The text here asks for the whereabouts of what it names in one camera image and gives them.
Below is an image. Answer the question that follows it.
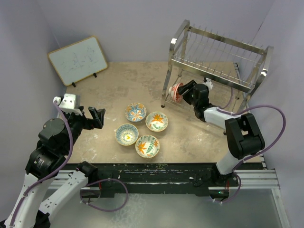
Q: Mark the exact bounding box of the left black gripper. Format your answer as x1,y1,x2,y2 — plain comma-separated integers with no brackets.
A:
57,103,105,153

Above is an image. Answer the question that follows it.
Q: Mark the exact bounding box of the red patterned bowl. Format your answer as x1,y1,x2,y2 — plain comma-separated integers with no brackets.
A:
169,83,183,103

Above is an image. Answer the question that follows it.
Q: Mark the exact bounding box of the orange flower green leaf bowl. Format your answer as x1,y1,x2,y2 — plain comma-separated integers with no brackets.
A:
145,112,169,132

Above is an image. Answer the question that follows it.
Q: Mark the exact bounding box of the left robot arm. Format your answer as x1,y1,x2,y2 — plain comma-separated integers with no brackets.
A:
0,107,105,228

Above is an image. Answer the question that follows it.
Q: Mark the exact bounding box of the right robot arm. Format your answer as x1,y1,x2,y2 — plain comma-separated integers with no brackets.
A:
177,79,265,186

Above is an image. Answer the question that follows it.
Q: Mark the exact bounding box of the steel two-tier dish rack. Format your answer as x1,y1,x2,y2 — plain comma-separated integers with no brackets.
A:
161,19,274,112

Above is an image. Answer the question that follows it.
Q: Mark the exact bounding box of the blue rim yellow centre bowl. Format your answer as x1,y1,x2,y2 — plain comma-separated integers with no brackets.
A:
115,123,139,146

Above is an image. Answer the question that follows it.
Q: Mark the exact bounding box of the blue orange floral bowl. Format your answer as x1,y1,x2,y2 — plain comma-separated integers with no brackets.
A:
125,103,147,122

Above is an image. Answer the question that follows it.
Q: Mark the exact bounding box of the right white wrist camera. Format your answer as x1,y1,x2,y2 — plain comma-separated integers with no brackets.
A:
204,78,213,91

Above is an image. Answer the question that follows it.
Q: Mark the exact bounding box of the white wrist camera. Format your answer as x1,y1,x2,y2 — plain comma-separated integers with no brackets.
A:
204,78,213,91
53,93,83,115

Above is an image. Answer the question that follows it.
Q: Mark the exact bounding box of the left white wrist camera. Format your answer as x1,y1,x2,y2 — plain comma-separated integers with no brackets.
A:
53,93,83,115

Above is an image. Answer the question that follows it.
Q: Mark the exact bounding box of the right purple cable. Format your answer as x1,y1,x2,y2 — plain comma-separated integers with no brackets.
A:
218,86,286,176

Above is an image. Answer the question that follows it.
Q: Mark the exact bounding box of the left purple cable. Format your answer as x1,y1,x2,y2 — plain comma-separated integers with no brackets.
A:
7,99,73,226

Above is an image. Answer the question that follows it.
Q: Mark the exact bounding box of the small whiteboard wooden frame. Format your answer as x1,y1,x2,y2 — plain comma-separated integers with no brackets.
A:
47,36,108,86

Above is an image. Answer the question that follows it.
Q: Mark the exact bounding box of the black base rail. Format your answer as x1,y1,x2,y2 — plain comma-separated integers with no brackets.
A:
57,162,239,198

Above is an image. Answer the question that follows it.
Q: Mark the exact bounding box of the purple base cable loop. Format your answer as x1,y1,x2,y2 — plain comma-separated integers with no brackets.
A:
79,178,129,212

